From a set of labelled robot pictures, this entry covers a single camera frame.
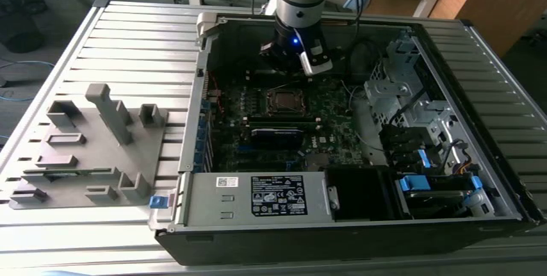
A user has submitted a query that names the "metal locking lever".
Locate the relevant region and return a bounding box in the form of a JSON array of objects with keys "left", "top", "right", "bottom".
[{"left": 272, "top": 79, "right": 301, "bottom": 90}]

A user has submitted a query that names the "silver CPU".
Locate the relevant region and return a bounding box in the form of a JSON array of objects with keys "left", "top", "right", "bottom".
[{"left": 272, "top": 92, "right": 301, "bottom": 110}]

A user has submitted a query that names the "metal socket cover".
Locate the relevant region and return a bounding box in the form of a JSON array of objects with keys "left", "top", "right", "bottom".
[{"left": 266, "top": 89, "right": 308, "bottom": 114}]

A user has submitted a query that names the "CPU socket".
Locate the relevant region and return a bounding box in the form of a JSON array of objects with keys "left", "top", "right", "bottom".
[{"left": 262, "top": 87, "right": 310, "bottom": 116}]

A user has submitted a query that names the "metal drive cage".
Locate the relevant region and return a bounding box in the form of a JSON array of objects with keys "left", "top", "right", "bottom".
[{"left": 361, "top": 31, "right": 465, "bottom": 149}]

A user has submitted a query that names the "black graphics card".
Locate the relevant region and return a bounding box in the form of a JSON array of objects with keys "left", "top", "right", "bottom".
[{"left": 248, "top": 127, "right": 306, "bottom": 150}]

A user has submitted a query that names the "green motherboard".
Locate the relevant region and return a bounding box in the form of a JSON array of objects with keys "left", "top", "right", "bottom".
[{"left": 202, "top": 76, "right": 379, "bottom": 174}]

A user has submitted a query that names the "dark chipset heat sink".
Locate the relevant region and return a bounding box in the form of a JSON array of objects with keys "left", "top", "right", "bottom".
[{"left": 304, "top": 153, "right": 330, "bottom": 170}]

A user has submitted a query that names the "black disk bay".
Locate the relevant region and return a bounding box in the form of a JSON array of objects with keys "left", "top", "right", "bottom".
[{"left": 377, "top": 124, "right": 443, "bottom": 166}]

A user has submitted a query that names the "blue disk carrier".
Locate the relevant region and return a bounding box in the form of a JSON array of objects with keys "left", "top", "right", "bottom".
[
  {"left": 412, "top": 149, "right": 433, "bottom": 168},
  {"left": 395, "top": 175, "right": 432, "bottom": 193},
  {"left": 467, "top": 175, "right": 487, "bottom": 208}
]

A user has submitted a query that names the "grey power supply unit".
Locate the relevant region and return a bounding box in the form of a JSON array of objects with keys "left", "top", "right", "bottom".
[{"left": 181, "top": 170, "right": 334, "bottom": 227}]

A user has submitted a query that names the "grey parts rack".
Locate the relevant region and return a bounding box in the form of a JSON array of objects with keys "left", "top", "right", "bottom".
[{"left": 6, "top": 83, "right": 172, "bottom": 212}]

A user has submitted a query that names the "wooden cabinet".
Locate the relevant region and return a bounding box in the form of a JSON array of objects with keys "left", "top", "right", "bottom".
[{"left": 429, "top": 0, "right": 547, "bottom": 58}]

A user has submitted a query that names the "blue case latch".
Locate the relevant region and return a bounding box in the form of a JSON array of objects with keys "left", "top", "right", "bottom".
[{"left": 148, "top": 195, "right": 170, "bottom": 209}]

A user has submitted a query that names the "black hard disk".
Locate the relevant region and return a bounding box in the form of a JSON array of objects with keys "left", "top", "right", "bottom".
[{"left": 403, "top": 190, "right": 467, "bottom": 220}]

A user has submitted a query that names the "green RAM stick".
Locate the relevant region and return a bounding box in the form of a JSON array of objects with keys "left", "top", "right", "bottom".
[{"left": 41, "top": 168, "right": 114, "bottom": 181}]

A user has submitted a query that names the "black PC case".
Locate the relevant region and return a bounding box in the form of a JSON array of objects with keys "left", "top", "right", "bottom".
[{"left": 146, "top": 12, "right": 547, "bottom": 267}]

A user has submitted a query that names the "black bin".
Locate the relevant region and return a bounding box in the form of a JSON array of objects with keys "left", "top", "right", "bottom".
[{"left": 2, "top": 21, "right": 46, "bottom": 54}]

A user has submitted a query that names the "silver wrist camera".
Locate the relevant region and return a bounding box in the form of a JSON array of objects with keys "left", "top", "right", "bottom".
[{"left": 298, "top": 39, "right": 334, "bottom": 77}]

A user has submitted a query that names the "thick black cable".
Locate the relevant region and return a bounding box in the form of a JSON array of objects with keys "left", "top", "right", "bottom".
[{"left": 344, "top": 37, "right": 384, "bottom": 80}]

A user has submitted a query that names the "grey braided wire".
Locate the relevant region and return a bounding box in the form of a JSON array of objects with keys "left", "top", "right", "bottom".
[{"left": 345, "top": 85, "right": 364, "bottom": 113}]

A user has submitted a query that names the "black disk cable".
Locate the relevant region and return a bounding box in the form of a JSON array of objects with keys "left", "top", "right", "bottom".
[{"left": 439, "top": 139, "right": 467, "bottom": 168}]

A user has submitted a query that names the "coloured wire bundle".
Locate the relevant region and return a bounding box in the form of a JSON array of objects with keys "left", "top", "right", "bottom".
[{"left": 455, "top": 159, "right": 480, "bottom": 177}]

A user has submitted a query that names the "blue floor cable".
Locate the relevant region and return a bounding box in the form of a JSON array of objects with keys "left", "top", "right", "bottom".
[{"left": 0, "top": 60, "right": 56, "bottom": 102}]

